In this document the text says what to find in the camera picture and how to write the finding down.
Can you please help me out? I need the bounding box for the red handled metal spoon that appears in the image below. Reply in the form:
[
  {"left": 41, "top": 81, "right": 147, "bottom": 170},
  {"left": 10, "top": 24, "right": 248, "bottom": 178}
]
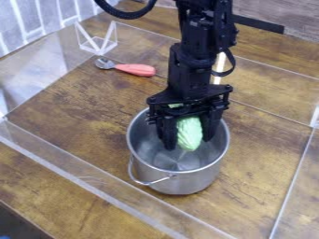
[{"left": 94, "top": 58, "right": 156, "bottom": 77}]

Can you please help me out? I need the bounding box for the black cable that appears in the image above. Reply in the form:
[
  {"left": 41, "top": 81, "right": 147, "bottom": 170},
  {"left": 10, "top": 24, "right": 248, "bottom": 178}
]
[{"left": 92, "top": 0, "right": 160, "bottom": 21}]

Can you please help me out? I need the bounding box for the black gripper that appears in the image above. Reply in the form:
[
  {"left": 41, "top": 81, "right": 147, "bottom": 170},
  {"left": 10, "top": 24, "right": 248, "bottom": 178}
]
[{"left": 147, "top": 43, "right": 233, "bottom": 150}]

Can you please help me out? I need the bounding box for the clear acrylic enclosure panel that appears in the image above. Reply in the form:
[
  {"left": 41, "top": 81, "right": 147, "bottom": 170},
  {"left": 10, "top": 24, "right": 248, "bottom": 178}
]
[{"left": 0, "top": 118, "right": 235, "bottom": 239}]

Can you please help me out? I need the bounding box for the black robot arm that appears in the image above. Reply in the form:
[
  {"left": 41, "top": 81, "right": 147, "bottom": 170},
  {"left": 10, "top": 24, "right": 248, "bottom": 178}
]
[{"left": 147, "top": 0, "right": 237, "bottom": 150}]

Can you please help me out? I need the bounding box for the black strip on wall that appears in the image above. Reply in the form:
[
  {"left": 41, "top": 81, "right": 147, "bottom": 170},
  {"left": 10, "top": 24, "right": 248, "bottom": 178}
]
[{"left": 233, "top": 15, "right": 284, "bottom": 35}]

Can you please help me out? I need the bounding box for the silver metal pot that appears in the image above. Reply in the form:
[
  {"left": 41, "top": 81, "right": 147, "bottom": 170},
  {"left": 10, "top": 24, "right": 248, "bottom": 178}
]
[{"left": 125, "top": 108, "right": 231, "bottom": 195}]

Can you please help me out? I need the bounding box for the green bumpy toy vegetable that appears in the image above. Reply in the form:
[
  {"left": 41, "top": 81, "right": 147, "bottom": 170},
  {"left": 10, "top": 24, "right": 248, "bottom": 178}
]
[{"left": 167, "top": 102, "right": 204, "bottom": 153}]

